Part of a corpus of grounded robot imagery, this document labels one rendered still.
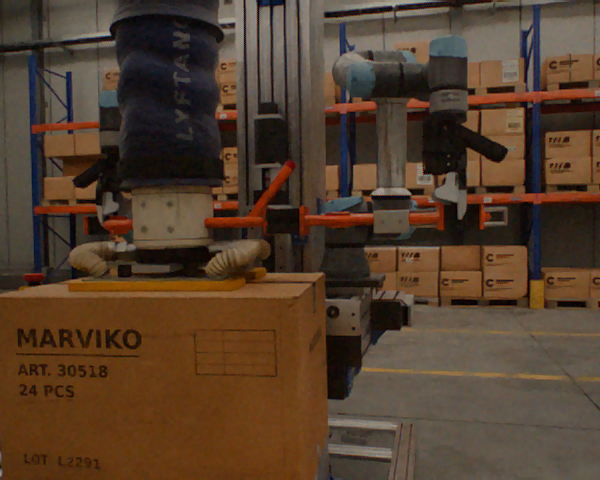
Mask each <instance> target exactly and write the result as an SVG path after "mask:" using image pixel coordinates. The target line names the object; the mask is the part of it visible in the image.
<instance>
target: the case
mask: <svg viewBox="0 0 600 480"><path fill-rule="evenodd" d="M80 279H83V278H78V279H73V280H68V281H62V283H57V284H51V285H45V286H40V287H35V288H30V289H24V290H19V291H14V292H8V293H3V294H0V460H2V479H3V480H314V479H315V476H316V472H317V469H318V464H319V460H320V457H321V453H322V448H324V445H325V441H326V438H327V433H328V395H327V348H326V301H325V273H266V275H265V276H263V277H261V278H258V280H246V285H245V286H242V287H239V288H237V289H235V290H233V291H68V283H70V282H75V280H80Z"/></svg>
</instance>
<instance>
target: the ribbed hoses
mask: <svg viewBox="0 0 600 480"><path fill-rule="evenodd" d="M238 241H239V242H238ZM238 241H237V242H238V244H237V246H236V247H234V248H233V249H229V248H228V249H227V250H223V251H222V252H218V254H216V256H215V257H213V258H212V259H211V261H209V264H207V268H205V271H206V273H207V274H208V275H209V276H210V277H221V276H225V274H226V272H228V271H229V270H232V269H235V268H239V267H240V268H249V267H245V265H246V264H249V262H251V261H252V263H253V262H255V261H259V260H260V261H261V260H264V259H266V258H267V257H268V256H269V255H271V250H272V249H271V245H269V244H268V242H266V241H264V240H261V238H251V240H250V238H248V240H241V241H240V240H238ZM237 242H236V243H237ZM108 257H109V260H110V259H111V252H110V255H109V247H108V243H106V242H102V243H98V242H96V243H89V244H84V245H80V246H78V247H76V248H74V249H73V250H72V251H71V254H70V257H69V261H70V263H71V265H73V266H74V268H76V269H77V270H81V271H86V272H87V273H90V276H92V278H99V277H101V276H102V275H103V276H104V275H105V274H106V273H107V272H108V271H109V270H110V268H108V266H109V265H108V264H106V262H105V261H103V260H104V259H105V260H107V259H108Z"/></svg>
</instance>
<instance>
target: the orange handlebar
mask: <svg viewBox="0 0 600 480"><path fill-rule="evenodd" d="M352 214H353V212H349V211H344V212H334V211H330V212H326V215H318V216H305V226H306V225H326V228H331V229H336V228H344V229H349V228H351V227H353V225H356V224H373V220H375V218H373V214H363V215H352ZM490 218H491V216H490V214H489V213H487V212H484V222H486V221H489V220H490ZM408 220H409V223H439V213H409V217H408ZM204 224H205V227H206V228H255V227H263V217H231V218H206V219H205V221H204ZM104 228H105V229H106V230H134V228H133V220H107V221H105V223H104Z"/></svg>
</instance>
